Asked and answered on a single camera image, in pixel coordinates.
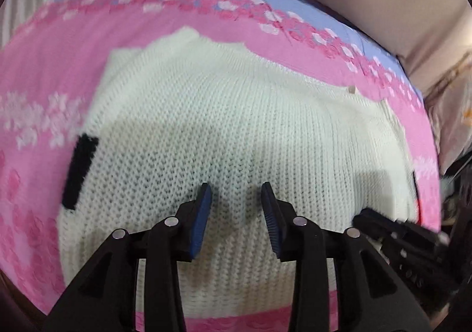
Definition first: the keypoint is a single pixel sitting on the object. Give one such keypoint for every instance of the white red black knit sweater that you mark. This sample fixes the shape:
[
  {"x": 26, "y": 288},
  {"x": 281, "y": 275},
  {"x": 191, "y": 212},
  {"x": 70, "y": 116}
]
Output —
[{"x": 221, "y": 125}]

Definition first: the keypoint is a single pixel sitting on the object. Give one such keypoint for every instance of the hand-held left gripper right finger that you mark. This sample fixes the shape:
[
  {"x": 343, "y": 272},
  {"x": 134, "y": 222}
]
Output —
[{"x": 271, "y": 221}]

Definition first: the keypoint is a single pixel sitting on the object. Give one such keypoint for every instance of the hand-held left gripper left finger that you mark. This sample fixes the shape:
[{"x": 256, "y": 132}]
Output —
[{"x": 201, "y": 221}]

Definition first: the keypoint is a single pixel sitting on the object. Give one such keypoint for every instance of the pink floral bed sheet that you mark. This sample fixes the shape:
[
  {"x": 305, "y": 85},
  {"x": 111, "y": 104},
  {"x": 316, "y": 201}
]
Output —
[{"x": 44, "y": 70}]

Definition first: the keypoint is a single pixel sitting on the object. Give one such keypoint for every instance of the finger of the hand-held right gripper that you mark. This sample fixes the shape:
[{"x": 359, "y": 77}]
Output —
[{"x": 391, "y": 227}]

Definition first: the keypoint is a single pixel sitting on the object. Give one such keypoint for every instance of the beige patterned cloth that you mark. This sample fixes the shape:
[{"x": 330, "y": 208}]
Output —
[{"x": 451, "y": 114}]

